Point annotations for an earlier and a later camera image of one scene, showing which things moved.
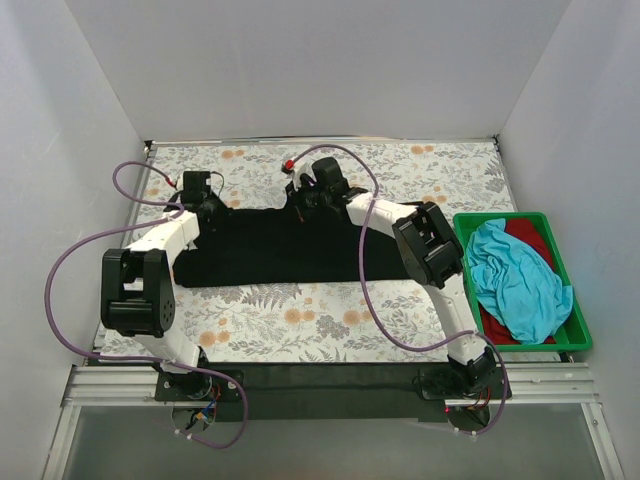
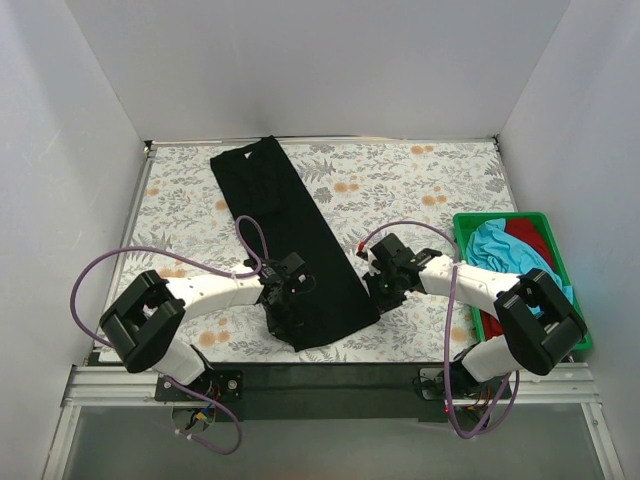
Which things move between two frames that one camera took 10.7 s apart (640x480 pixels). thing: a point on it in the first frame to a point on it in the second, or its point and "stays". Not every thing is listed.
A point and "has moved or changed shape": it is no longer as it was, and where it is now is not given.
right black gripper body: x=304 y=198 to x=379 y=293
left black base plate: x=198 y=386 stays
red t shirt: x=496 y=332 stays
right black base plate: x=437 y=384 stays
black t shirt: x=288 y=247 has moved or changed shape
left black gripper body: x=215 y=209 to x=279 y=317
